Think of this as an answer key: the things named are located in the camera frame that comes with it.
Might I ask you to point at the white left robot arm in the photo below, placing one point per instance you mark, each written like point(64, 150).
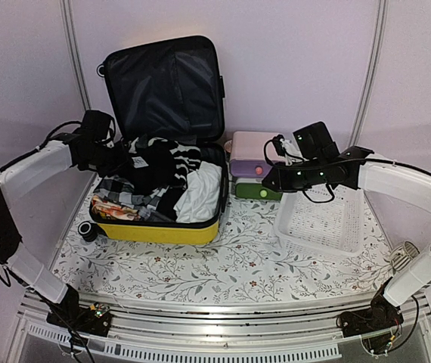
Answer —
point(19, 178)

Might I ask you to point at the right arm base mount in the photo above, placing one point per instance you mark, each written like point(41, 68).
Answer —
point(380, 315)

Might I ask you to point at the zebra striped cloth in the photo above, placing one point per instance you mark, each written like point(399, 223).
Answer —
point(187, 155)

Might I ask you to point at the pink purple drawer box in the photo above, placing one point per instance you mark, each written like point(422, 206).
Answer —
point(247, 158)

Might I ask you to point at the white plastic basket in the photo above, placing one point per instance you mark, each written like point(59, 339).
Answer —
point(327, 223)

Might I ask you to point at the green drawer box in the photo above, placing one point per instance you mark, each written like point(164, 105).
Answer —
point(253, 189)

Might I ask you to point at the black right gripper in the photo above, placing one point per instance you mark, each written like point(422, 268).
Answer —
point(281, 182)

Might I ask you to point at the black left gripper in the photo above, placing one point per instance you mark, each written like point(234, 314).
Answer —
point(122, 162)

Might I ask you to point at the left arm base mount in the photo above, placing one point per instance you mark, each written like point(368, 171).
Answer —
point(95, 320)

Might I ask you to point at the orange floral cloth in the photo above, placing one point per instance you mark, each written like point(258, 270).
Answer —
point(112, 211)

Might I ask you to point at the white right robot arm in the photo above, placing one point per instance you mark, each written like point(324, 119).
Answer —
point(400, 195)

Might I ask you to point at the yellow Pikachu suitcase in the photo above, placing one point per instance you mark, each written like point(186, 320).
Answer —
point(169, 89)

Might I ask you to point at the black garment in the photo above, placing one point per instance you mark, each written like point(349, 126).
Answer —
point(154, 167)

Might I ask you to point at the floral table mat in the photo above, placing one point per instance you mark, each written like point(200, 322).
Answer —
point(246, 263)

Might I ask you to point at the black white plaid cloth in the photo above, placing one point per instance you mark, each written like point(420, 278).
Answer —
point(120, 191)

